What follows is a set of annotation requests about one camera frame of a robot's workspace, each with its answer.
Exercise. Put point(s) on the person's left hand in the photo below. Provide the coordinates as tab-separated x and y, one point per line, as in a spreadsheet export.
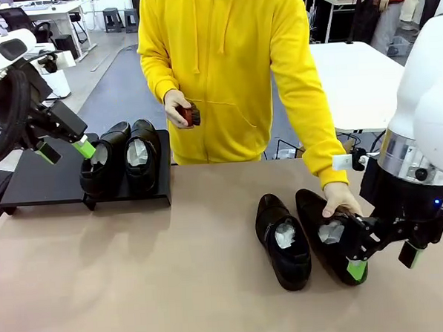
342	197

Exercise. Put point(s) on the person's left forearm yellow sleeve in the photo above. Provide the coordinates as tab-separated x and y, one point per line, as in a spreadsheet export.
321	149

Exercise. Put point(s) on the person red shirt grey trousers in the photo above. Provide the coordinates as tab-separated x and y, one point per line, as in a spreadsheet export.
388	23

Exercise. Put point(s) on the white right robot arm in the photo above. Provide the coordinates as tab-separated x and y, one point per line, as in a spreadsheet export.
425	88

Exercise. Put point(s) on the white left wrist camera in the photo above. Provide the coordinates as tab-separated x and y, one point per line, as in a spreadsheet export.
65	59

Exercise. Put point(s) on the white air purifier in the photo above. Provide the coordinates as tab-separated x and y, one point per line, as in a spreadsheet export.
59	85

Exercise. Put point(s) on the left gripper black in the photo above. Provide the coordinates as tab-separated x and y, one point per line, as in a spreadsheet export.
39	93

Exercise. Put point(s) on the black office chair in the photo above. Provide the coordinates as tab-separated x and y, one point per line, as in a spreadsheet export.
13	17

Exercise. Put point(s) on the reddish wooden shoe brush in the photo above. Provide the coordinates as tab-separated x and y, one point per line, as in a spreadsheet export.
191	115

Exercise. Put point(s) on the person's right hand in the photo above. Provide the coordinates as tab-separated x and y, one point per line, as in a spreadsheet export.
174	109

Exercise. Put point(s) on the grey step stool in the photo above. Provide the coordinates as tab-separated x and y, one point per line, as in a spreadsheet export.
131	20
111	19

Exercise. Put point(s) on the person's right forearm yellow sleeve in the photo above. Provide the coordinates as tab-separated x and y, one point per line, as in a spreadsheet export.
157	84

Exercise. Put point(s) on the white office desk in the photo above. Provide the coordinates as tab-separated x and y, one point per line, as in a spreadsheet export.
64	8

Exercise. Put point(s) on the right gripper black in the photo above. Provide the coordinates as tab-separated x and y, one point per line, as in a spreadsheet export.
405	201

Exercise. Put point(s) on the black computer tower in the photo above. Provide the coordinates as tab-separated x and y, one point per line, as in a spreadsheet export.
66	45

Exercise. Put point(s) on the white rectangular table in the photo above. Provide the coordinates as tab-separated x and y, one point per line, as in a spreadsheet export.
351	85

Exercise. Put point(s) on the grey plastic bin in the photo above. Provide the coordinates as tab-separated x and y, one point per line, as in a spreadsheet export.
397	47

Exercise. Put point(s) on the black leather shoe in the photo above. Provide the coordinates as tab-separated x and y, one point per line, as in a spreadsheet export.
144	177
103	179
290	270
309	209

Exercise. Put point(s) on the white paper shoe stuffing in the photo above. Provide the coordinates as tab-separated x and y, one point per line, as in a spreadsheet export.
284	237
102	153
137	153
331	232

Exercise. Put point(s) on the person torso yellow hoodie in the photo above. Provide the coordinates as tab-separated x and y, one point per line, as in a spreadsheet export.
220	62

